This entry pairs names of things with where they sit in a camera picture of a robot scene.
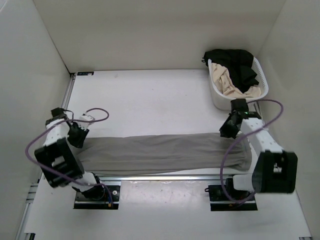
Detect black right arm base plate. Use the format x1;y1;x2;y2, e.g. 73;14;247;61
204;185;258;212

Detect aluminium frame rail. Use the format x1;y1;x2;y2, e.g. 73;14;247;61
37;72;76;183

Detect dark label sticker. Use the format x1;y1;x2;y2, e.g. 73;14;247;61
77;71;94;76

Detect beige garment in basket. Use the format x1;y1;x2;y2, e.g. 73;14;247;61
211;63;262;98

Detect white laundry basket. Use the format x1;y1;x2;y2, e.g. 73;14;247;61
207;57;269;111

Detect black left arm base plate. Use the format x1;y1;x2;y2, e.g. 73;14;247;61
73;185;121;210

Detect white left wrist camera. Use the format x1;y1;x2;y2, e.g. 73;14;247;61
77;114;95;130

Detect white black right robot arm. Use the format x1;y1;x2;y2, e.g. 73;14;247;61
219;98;298;200

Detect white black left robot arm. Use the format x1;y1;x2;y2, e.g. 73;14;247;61
34;107;106;200

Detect grey trousers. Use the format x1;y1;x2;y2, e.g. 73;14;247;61
77;132;252;176

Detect black garment in basket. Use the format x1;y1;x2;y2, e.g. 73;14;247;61
202;49;259;93

